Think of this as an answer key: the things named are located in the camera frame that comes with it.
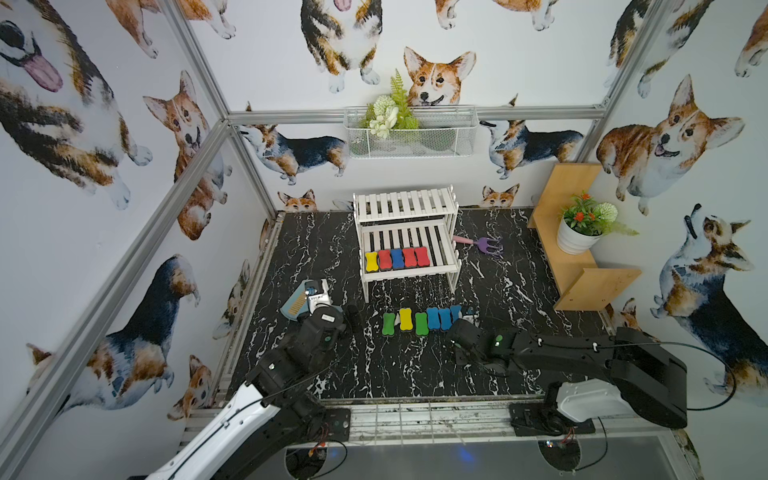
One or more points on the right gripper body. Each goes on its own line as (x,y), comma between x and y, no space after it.
(462,335)

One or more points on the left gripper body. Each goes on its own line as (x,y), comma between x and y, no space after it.
(347,313)

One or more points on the blue eraser top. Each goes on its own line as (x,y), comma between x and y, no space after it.
(445,319)
(433,319)
(456,312)

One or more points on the blue eraser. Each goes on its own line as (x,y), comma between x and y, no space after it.
(397,259)
(456,312)
(433,319)
(445,319)

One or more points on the green eraser top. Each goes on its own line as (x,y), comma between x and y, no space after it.
(421,324)
(388,324)

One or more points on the red eraser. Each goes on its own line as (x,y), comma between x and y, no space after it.
(422,257)
(410,258)
(384,258)

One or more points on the white wooden shelf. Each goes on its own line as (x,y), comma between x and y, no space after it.
(409,219)

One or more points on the yellow eraser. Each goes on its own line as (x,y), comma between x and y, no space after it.
(406,319)
(371,262)

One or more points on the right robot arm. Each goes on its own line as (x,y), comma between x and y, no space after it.
(623,373)

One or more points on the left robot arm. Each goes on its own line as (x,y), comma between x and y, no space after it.
(273,408)

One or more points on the wooden corner shelf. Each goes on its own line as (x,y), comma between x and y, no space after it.
(582,284)

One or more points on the teal dustpan with brush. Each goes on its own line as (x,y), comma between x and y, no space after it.
(297,304)

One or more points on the purple pink toy rake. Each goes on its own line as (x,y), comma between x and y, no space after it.
(486,245)

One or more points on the potted plant white pot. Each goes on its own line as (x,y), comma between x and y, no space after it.
(585,221)

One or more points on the artificial fern white flowers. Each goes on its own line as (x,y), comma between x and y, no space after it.
(390,113)

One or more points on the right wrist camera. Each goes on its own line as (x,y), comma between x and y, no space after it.
(472,317)

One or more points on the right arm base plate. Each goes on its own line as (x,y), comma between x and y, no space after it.
(538,419)

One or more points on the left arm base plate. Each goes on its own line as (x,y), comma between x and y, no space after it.
(329,425)

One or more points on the white wire basket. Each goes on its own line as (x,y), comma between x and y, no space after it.
(432,132)

